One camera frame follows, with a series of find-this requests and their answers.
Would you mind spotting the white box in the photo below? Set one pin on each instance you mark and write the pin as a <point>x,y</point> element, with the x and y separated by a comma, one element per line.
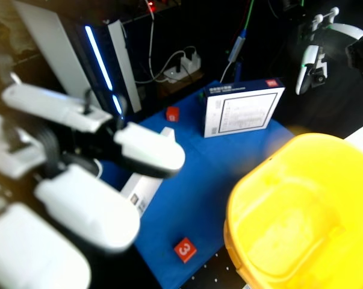
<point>142,186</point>

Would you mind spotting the small red cube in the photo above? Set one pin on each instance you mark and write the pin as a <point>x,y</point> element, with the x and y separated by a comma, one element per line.
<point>172,114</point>

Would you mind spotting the blue-white box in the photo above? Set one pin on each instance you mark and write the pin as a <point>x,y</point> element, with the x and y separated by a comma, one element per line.
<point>244,111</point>

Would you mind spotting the blue mat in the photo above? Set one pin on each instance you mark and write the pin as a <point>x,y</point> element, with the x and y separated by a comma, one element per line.
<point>199,180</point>

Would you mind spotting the white power strip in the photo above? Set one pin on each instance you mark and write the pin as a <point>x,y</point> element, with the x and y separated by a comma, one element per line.
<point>188,64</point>

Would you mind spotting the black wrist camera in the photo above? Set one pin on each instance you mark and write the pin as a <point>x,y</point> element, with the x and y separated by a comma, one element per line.
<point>319,79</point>

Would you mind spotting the blue usb stick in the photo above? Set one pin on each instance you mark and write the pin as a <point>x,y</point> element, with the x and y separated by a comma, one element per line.
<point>238,70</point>

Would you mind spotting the computer tower with blue light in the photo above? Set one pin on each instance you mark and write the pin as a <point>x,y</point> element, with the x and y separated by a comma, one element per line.
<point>57,51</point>

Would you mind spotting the yellow plastic bin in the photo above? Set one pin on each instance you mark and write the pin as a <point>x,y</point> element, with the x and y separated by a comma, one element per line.
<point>289,210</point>

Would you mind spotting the red cube with number three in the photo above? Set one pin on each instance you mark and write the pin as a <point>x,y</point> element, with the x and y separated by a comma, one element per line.
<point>185,250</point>

